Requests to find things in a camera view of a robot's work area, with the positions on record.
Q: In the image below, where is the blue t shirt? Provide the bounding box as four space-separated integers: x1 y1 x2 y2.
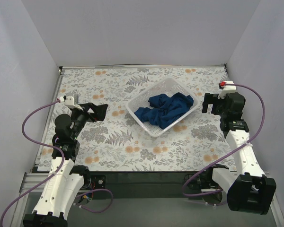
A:
134 92 194 129

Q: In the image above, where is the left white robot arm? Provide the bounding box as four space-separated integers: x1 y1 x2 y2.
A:
23 103 108 227

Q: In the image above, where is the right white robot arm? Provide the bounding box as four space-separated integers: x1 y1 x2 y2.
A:
202 92 276 215

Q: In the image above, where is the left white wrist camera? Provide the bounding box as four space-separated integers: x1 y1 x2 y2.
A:
57 93 83 111

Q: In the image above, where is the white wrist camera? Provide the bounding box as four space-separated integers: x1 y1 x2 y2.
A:
218 81 237 99
57 93 83 111

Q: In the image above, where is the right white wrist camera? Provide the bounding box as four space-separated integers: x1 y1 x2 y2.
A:
218 81 237 99

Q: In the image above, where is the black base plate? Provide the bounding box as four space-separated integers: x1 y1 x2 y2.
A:
84 171 228 199

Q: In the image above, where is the aluminium frame rail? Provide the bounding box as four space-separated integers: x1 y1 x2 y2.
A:
9 172 48 227

